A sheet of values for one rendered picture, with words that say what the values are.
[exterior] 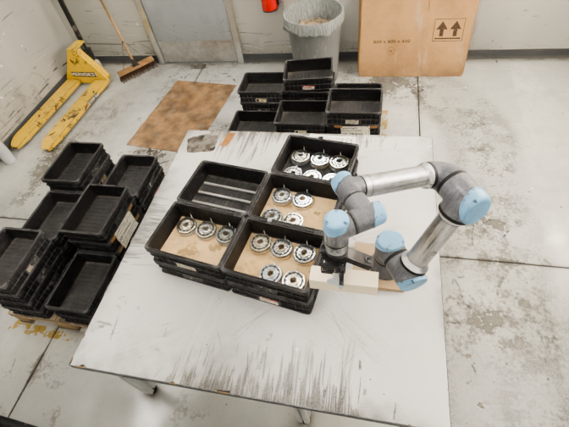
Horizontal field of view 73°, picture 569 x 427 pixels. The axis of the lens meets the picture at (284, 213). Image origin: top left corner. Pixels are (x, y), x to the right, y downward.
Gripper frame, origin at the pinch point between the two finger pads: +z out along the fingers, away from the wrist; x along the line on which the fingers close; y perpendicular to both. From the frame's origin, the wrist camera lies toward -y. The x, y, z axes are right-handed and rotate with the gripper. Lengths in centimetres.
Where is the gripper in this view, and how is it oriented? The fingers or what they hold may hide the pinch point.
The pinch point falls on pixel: (343, 278)
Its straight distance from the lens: 140.9
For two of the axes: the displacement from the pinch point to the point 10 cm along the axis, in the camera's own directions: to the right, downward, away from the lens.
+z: 1.2, 6.2, 7.8
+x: -1.9, 7.8, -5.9
